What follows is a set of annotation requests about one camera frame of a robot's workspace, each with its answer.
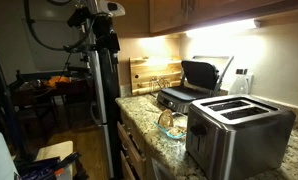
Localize toasted bread slice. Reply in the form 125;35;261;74
157;108;174;129

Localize black clutter pile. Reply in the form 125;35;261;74
15;151;90;180

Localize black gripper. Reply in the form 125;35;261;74
92;13;121;65

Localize wooden upper cabinets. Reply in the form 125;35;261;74
148;0;298;36

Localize orange object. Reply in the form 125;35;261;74
43;75;72;88

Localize stainless steel refrigerator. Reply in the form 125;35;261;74
87;0;123;179

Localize white window blind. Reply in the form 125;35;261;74
21;18;87;73

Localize light wooden stool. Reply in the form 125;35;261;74
35;140;75;161

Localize black panini press grill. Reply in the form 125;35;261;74
156;55;235;114

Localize clear glass food container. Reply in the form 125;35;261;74
153;111;188;140

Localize dark wooden chair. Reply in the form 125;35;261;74
55;79;93;129

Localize black stereo camera bar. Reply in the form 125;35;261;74
63;44;97;54

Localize wooden cutting board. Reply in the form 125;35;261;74
128;56;184;97

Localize wooden base cabinet drawers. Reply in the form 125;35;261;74
116;109;177;180

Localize under-cabinet light strip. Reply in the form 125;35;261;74
185;18;262;38

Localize wire metal rack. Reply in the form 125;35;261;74
149;76;170;93

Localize dark dining table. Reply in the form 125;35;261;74
8;78;93;108

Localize stainless steel two-slot toaster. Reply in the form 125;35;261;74
185;94;297;180

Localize black camera stand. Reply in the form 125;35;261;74
67;52;92;76

